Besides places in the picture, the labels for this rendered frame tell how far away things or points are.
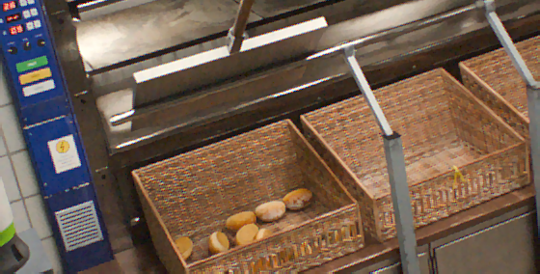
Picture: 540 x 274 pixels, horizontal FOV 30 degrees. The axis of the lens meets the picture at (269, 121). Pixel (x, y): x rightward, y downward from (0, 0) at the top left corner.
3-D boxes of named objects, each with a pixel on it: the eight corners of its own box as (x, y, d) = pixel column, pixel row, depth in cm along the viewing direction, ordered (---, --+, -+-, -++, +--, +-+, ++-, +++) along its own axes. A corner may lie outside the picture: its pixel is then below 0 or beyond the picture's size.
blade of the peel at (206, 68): (327, 25, 279) (323, 16, 280) (137, 82, 263) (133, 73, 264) (301, 78, 312) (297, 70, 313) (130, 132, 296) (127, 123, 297)
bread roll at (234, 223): (254, 206, 325) (259, 221, 322) (254, 216, 331) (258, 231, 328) (224, 215, 323) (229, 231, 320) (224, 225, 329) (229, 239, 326)
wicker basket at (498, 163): (310, 188, 347) (296, 115, 336) (450, 136, 364) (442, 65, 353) (379, 246, 305) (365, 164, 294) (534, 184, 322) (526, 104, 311)
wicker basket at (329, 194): (148, 245, 331) (127, 170, 320) (303, 189, 347) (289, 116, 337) (194, 315, 289) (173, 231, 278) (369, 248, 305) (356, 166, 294)
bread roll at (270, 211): (283, 197, 327) (286, 211, 324) (285, 206, 333) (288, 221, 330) (253, 204, 327) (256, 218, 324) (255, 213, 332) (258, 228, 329)
